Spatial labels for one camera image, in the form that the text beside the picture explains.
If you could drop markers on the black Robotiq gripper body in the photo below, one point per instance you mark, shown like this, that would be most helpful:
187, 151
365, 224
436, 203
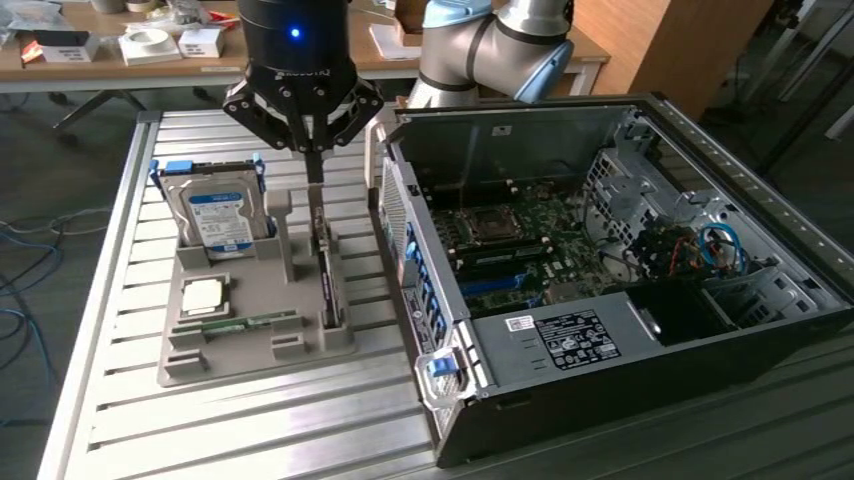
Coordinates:
293, 55

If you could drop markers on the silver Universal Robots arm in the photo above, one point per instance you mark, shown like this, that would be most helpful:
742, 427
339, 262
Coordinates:
467, 55

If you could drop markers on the wooden desk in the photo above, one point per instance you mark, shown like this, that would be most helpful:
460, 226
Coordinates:
380, 65
100, 70

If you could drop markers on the small white cardboard box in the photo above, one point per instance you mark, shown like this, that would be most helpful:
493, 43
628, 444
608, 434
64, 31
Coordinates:
200, 42

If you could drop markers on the white paper sheets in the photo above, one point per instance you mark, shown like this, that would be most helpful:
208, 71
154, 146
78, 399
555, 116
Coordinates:
393, 45

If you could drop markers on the brown cardboard box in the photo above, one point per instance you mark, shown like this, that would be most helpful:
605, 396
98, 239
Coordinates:
408, 17

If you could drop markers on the hard disk in blue caddy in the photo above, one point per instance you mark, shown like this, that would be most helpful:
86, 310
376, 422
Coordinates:
213, 215

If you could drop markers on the white box with tape roll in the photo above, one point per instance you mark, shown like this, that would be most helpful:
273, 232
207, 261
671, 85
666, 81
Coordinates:
149, 45

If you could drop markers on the metal CPU socket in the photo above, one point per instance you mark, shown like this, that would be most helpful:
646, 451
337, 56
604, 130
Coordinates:
489, 222

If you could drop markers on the white box with black lid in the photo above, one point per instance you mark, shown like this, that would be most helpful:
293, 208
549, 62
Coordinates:
66, 47

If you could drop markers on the grey plastic parts rack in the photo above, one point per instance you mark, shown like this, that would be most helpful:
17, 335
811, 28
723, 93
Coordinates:
267, 300

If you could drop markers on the silver CPU chip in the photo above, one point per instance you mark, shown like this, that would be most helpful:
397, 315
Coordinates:
203, 297

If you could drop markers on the blue expansion slot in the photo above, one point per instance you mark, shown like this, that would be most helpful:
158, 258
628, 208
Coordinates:
493, 286

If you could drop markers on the green RAM stick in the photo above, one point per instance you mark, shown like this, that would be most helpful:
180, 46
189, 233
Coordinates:
240, 322

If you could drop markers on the grey metal disk bay cage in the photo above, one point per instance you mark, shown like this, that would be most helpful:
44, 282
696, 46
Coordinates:
620, 195

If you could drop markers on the green motherboard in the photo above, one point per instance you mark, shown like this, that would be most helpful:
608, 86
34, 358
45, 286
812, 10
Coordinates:
580, 270

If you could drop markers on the wooden cabinet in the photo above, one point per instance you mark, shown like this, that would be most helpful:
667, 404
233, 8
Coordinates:
667, 55

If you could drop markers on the blue plastic case latch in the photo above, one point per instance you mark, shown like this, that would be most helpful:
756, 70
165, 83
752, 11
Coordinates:
440, 366

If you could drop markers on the grey power supply unit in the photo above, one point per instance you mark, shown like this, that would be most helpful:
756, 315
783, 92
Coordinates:
520, 345

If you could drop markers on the black open PC case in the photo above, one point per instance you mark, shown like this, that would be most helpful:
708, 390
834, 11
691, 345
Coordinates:
600, 415

